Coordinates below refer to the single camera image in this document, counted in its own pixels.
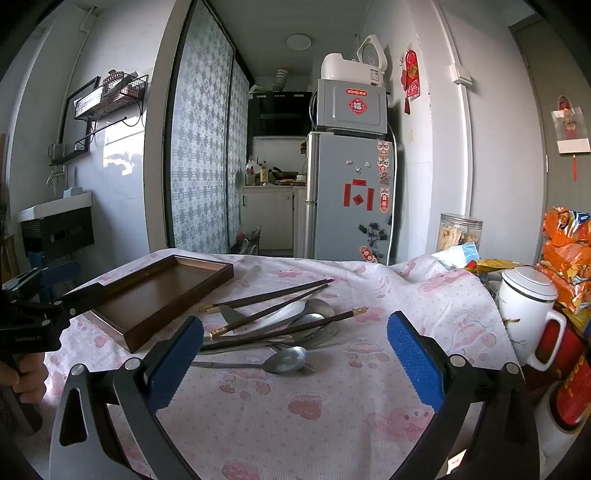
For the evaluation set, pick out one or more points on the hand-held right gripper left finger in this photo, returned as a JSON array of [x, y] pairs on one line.
[[178, 364]]

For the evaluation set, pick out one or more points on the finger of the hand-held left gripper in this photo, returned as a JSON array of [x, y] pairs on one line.
[[83, 297], [60, 279]]

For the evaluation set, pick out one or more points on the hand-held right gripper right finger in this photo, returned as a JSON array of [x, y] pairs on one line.
[[415, 364]]

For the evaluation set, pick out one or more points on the metal cake server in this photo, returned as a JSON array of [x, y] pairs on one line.
[[229, 316]]

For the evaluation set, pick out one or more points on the wooden tray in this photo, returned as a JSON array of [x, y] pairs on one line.
[[161, 290]]

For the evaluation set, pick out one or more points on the metal fork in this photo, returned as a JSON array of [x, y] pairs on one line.
[[323, 336]]

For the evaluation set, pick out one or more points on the metal serrated tongs piece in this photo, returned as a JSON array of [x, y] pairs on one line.
[[321, 305]]

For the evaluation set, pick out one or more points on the white ceramic spoon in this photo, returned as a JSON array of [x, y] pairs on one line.
[[281, 311]]

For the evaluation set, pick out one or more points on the person's left hand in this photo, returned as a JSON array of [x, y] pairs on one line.
[[21, 371]]

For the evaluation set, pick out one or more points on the black sink cabinet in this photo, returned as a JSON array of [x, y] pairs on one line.
[[60, 235]]

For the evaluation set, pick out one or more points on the white sink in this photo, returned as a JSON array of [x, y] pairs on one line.
[[51, 208]]

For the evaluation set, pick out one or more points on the metal faucet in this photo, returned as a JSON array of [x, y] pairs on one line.
[[54, 177]]

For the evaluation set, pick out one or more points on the white lidded mug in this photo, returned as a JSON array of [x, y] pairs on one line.
[[521, 318]]

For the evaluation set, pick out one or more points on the blue white tissue packet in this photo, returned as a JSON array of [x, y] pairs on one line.
[[457, 256]]

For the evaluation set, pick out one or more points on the pink printed tablecloth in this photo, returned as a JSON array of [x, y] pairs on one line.
[[300, 415]]

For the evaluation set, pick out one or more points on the yellow snack packet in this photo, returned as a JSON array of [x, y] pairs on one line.
[[494, 264]]

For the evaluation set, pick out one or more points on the clear storage jar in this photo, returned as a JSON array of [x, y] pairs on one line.
[[459, 235]]

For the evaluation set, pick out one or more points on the plastic bags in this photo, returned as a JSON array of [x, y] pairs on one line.
[[249, 240]]

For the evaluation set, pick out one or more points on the red can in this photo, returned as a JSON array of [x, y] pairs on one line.
[[570, 383]]

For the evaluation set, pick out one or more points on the white kitchen cabinet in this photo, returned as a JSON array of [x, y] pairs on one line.
[[268, 217]]

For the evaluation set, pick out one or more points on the grey refrigerator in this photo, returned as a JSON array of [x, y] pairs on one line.
[[337, 207]]

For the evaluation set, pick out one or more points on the orange snack bag pile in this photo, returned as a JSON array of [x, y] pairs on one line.
[[568, 258]]

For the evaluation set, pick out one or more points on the patterned sliding door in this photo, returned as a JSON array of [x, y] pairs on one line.
[[198, 138]]

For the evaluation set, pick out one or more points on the oil bottle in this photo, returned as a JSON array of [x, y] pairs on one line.
[[250, 173]]

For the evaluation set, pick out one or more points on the black wok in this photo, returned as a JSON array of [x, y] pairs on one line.
[[286, 174]]

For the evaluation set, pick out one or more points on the grey door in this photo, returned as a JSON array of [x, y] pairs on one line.
[[535, 161]]

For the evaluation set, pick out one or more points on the black range hood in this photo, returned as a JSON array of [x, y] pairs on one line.
[[277, 115]]

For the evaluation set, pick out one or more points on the grey microwave oven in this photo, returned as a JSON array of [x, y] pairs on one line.
[[332, 106]]

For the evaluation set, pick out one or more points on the door hanging calendar ornament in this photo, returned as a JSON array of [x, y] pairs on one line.
[[570, 127]]

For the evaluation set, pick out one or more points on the white rice cooker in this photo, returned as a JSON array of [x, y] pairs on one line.
[[341, 67]]

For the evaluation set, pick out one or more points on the round ceiling light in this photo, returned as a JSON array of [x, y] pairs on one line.
[[300, 41]]

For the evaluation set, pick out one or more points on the black wall shelf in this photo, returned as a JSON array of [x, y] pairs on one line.
[[69, 154]]

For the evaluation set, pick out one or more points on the red wall ornament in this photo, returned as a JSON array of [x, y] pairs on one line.
[[412, 76]]

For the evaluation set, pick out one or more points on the white wall switch box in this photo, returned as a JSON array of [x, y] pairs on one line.
[[461, 74]]

